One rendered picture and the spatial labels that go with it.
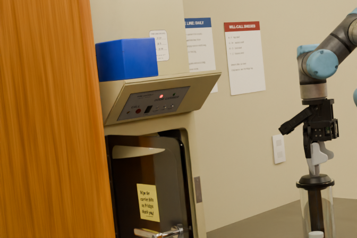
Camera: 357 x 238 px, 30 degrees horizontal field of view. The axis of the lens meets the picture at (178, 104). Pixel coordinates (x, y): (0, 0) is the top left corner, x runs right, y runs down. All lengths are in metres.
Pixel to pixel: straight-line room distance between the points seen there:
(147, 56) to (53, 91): 0.23
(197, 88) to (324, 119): 0.41
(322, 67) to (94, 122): 0.64
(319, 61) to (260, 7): 0.98
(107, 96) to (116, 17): 0.21
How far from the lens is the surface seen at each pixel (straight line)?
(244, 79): 2.58
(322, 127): 1.88
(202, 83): 1.65
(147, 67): 1.51
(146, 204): 1.42
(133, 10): 1.64
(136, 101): 1.53
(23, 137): 1.67
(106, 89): 1.51
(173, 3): 1.74
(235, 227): 2.43
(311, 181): 1.91
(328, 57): 1.76
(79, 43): 1.44
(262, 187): 2.66
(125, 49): 1.47
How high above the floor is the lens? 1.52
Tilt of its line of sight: 3 degrees down
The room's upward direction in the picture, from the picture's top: 6 degrees counter-clockwise
